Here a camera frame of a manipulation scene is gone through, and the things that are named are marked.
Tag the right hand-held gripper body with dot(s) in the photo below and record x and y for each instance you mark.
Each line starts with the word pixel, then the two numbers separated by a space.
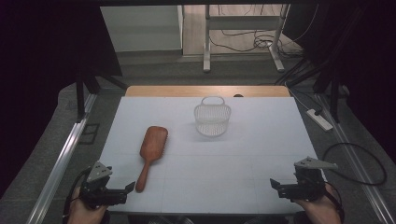
pixel 306 186

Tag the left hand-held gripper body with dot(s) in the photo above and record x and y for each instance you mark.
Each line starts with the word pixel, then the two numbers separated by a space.
pixel 95 193

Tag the brown wooden hairbrush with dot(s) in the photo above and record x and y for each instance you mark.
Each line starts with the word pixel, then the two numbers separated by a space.
pixel 153 143

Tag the white plastic basket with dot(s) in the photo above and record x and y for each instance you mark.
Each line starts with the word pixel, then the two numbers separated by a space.
pixel 212 126

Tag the person's left hand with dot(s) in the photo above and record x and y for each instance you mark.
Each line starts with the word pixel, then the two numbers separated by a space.
pixel 85 214

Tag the person's right hand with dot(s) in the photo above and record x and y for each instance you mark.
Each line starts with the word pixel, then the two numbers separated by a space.
pixel 323 211

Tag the white foam board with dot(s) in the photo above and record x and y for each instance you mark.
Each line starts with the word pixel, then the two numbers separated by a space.
pixel 249 161

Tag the white power strip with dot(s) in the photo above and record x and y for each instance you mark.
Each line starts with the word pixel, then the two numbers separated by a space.
pixel 320 120

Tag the black metal stand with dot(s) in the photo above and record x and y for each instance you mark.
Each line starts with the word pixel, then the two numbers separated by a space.
pixel 334 96
pixel 81 93

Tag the wooden table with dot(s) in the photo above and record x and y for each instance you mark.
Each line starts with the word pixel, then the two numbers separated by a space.
pixel 186 91

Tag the black curtain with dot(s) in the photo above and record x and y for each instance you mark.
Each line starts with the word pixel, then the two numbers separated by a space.
pixel 40 77
pixel 367 62

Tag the white cabinet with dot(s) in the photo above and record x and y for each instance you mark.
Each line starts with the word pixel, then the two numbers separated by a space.
pixel 143 28

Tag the aluminium rail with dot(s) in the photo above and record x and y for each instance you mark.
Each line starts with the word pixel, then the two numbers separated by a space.
pixel 60 161
pixel 358 155

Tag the black floor frame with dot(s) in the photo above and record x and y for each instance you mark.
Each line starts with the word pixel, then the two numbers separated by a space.
pixel 90 133

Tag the white metal desk frame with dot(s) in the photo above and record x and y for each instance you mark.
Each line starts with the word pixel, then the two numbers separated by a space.
pixel 243 22

